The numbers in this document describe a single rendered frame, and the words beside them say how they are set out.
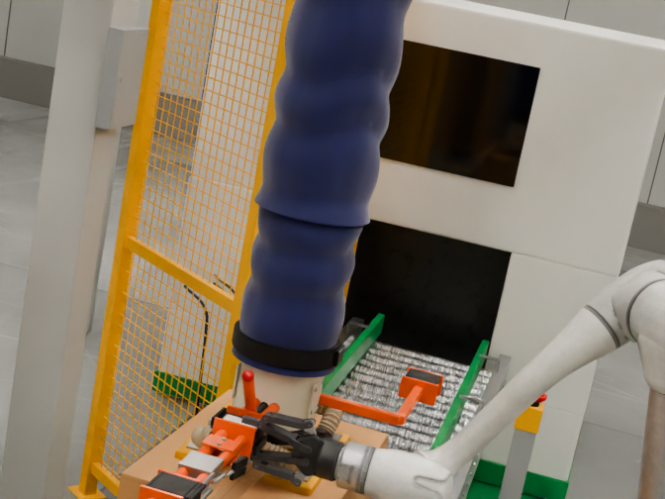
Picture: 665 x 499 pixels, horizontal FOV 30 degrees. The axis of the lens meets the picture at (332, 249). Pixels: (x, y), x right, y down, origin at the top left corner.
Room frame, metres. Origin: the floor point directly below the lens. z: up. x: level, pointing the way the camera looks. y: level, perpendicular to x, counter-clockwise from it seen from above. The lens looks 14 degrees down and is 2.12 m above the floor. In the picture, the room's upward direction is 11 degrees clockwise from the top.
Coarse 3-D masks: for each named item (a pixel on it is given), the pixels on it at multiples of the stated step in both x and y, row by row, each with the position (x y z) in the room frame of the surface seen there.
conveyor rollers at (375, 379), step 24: (360, 360) 4.75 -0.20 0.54; (384, 360) 4.82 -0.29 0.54; (408, 360) 4.89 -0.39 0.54; (432, 360) 4.96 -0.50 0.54; (360, 384) 4.47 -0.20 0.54; (384, 384) 4.54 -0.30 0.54; (456, 384) 4.68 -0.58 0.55; (480, 384) 4.74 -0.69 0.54; (384, 408) 4.27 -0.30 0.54; (432, 408) 4.41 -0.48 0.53; (384, 432) 4.08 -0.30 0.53; (408, 432) 4.07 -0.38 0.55; (432, 432) 4.14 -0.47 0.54; (456, 432) 4.21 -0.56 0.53
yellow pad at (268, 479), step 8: (320, 432) 2.50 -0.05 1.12; (336, 432) 2.59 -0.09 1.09; (336, 440) 2.53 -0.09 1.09; (344, 440) 2.56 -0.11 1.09; (288, 448) 2.45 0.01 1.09; (264, 480) 2.28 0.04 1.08; (272, 480) 2.28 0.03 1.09; (280, 480) 2.28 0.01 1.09; (288, 480) 2.28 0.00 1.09; (304, 480) 2.29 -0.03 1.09; (312, 480) 2.30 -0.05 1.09; (320, 480) 2.33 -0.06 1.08; (288, 488) 2.27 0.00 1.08; (296, 488) 2.27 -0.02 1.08; (304, 488) 2.26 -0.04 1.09; (312, 488) 2.27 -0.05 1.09
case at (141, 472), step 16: (224, 400) 2.70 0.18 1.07; (208, 416) 2.58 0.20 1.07; (320, 416) 2.72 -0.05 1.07; (176, 432) 2.45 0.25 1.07; (352, 432) 2.66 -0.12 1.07; (368, 432) 2.68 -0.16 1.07; (160, 448) 2.36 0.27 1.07; (176, 448) 2.37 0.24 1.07; (384, 448) 2.66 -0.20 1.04; (144, 464) 2.26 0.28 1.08; (160, 464) 2.27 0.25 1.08; (176, 464) 2.29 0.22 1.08; (128, 480) 2.20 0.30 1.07; (144, 480) 2.19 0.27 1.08; (224, 480) 2.26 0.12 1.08; (240, 480) 2.27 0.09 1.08; (256, 480) 2.29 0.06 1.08; (128, 496) 2.20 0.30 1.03; (208, 496) 2.17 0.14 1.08; (224, 496) 2.19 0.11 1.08; (240, 496) 2.20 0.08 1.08; (256, 496) 2.21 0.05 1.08; (272, 496) 2.23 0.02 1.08; (288, 496) 2.24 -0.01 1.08; (304, 496) 2.26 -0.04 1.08; (320, 496) 2.27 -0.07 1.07; (336, 496) 2.29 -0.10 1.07; (352, 496) 2.40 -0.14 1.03; (368, 496) 2.59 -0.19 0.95
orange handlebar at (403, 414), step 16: (256, 400) 2.37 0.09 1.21; (320, 400) 2.47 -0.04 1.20; (336, 400) 2.46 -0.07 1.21; (416, 400) 2.57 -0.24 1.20; (368, 416) 2.45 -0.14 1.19; (384, 416) 2.44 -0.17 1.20; (400, 416) 2.45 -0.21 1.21; (224, 432) 2.17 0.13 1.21; (208, 448) 2.08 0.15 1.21; (224, 448) 2.08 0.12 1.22; (240, 448) 2.13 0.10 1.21; (224, 464) 2.04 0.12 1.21
